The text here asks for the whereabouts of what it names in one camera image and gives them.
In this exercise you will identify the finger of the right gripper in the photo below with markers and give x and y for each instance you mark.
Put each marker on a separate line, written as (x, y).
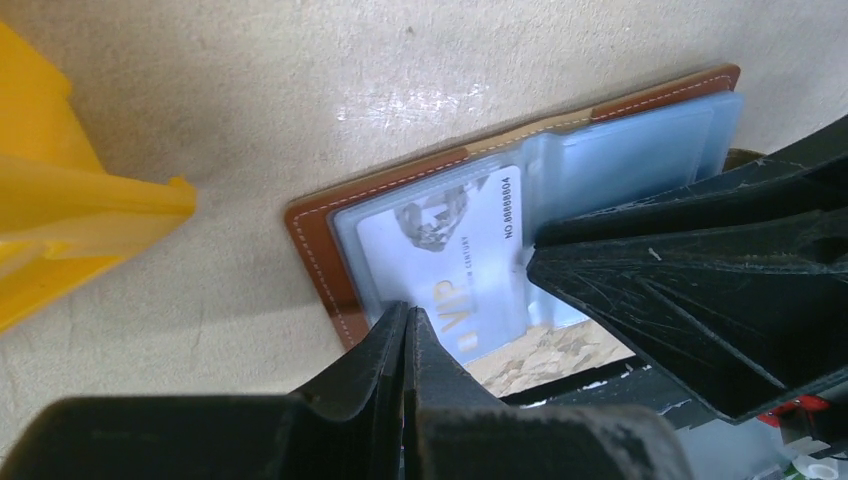
(744, 318)
(808, 175)

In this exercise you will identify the brown leather card holder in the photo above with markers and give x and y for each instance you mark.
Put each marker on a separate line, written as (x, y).
(573, 163)

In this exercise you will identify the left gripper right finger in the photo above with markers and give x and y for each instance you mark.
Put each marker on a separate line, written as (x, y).
(456, 429)

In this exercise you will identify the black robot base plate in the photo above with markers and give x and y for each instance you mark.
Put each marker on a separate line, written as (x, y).
(630, 381)

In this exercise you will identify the white vip card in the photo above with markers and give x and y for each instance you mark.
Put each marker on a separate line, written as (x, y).
(454, 249)

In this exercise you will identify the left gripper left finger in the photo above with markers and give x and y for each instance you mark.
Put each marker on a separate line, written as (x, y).
(344, 423)

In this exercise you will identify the yellow plastic divided bin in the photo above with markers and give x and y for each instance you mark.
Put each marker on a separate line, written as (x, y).
(64, 219)

